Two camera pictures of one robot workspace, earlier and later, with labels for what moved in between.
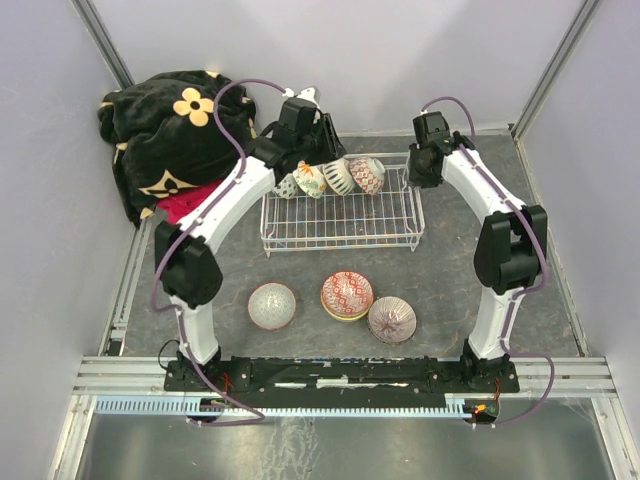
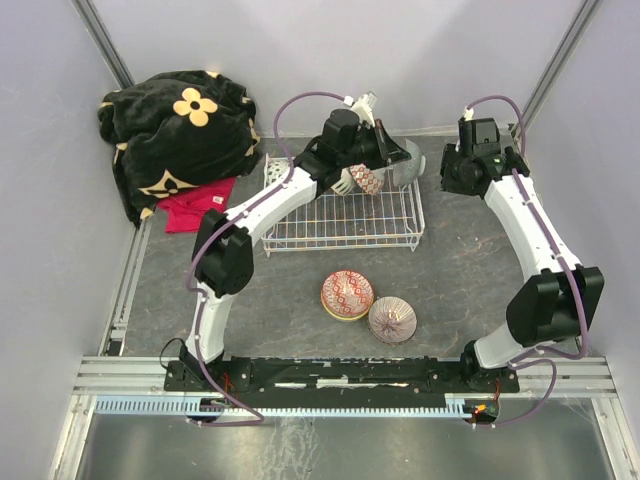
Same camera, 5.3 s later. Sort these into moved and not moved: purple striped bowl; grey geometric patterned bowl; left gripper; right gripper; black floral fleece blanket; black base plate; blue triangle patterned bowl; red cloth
Moved: grey geometric patterned bowl; right gripper; left gripper
Not moved: black base plate; black floral fleece blanket; purple striped bowl; blue triangle patterned bowl; red cloth
